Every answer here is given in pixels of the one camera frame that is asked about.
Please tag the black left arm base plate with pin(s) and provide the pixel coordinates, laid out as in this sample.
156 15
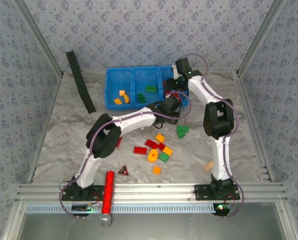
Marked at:
95 192

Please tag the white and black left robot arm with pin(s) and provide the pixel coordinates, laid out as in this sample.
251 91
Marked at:
133 118

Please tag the aluminium frame post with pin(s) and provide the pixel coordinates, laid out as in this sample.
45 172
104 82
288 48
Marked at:
40 37
259 37

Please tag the orange round lego piece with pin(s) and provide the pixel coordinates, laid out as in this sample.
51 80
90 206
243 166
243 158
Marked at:
150 157

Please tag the red arched lego brick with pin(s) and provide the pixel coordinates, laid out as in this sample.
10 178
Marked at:
151 143

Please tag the red glitter microphone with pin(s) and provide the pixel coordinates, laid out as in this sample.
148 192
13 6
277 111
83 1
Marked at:
108 190

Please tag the blue three-compartment bin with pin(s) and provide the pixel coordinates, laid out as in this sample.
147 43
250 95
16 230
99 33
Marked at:
148 77

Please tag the green lego brick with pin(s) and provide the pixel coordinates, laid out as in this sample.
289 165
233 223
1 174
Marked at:
180 135
150 89
183 129
141 98
164 157

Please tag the small red lego brick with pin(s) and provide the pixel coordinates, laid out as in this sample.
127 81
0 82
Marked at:
161 146

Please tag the aluminium mounting rail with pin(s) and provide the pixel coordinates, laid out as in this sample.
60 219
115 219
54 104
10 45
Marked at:
151 192

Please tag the long black strip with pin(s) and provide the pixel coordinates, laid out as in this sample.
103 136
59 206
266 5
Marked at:
79 82

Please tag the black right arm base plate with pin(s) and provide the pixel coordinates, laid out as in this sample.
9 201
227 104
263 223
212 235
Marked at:
201 192

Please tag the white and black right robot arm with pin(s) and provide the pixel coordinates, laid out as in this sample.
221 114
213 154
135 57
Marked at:
201 87

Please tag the small ridged wooden block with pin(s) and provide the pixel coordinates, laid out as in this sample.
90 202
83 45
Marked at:
208 166

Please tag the red and black triangle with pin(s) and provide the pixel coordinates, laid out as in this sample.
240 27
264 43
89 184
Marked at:
123 172

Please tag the small orange lego brick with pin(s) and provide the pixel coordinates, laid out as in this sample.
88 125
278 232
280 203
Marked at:
156 170

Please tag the grey metal panel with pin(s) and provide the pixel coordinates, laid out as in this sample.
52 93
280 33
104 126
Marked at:
163 228

